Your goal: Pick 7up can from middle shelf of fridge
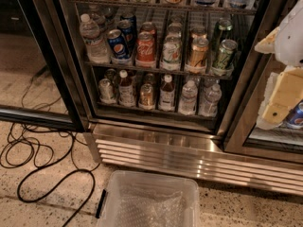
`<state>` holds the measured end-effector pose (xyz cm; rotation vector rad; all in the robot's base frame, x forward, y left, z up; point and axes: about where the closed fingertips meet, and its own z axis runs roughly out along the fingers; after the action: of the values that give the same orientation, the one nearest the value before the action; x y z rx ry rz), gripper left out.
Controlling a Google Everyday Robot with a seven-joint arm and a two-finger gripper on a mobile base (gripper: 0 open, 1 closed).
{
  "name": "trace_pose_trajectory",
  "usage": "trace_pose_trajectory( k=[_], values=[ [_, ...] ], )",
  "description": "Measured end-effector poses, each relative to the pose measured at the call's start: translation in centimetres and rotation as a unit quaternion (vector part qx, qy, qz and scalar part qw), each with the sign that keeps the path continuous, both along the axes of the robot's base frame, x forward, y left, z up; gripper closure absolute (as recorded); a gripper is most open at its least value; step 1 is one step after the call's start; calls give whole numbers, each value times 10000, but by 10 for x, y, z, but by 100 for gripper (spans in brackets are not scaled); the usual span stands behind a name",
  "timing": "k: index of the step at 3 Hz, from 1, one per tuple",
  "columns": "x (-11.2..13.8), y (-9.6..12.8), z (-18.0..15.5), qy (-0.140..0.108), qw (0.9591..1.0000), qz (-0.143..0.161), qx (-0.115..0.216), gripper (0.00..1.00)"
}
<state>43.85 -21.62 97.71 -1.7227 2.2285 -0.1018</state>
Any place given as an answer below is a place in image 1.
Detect front gold can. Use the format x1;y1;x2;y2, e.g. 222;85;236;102
185;37;209;74

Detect front Coca-Cola can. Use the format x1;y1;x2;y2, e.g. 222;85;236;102
135;31;155;68

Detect clear plastic bin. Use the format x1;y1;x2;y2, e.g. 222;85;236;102
96;170;200;227

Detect clear water bottle middle shelf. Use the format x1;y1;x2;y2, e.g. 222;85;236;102
80;13;110;63

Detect gold can bottom shelf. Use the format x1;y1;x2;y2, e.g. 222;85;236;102
138;83;155;110

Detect rear gold can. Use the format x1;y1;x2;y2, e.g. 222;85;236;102
190;26;207;39

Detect brown tea bottle left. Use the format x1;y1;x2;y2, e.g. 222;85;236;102
118;70;135;107

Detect coca-cola can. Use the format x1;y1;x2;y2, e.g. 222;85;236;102
135;31;155;68
140;22;157;39

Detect rear Coca-Cola can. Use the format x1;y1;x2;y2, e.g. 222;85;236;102
140;22;157;39

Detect rear green can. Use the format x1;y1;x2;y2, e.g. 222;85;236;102
211;18;233;50

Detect open fridge door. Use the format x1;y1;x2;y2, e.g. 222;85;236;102
0;0;89;131

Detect black floor cable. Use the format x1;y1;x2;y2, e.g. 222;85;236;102
0;64;101;227

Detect pepsi can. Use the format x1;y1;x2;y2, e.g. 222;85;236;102
107;29;132;65
117;20;135;50

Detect bubble wrap sheet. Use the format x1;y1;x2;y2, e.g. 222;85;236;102
115;186;185;227

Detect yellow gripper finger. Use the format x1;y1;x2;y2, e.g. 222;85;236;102
255;27;279;54
257;66;303;130

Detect Pepsi can right compartment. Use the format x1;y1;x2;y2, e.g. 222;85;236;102
286;100;303;130

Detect front Pepsi can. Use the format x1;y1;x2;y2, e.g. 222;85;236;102
107;29;132;65

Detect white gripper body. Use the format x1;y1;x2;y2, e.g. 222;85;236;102
275;0;303;67

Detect silver can bottom shelf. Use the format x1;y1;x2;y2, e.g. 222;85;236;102
98;79;116;104

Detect stainless steel glass-door fridge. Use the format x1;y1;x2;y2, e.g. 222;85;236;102
33;0;303;196

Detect front green can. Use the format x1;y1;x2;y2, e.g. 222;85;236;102
211;39;238;77

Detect green can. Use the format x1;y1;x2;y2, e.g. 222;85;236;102
211;39;238;77
211;18;233;50

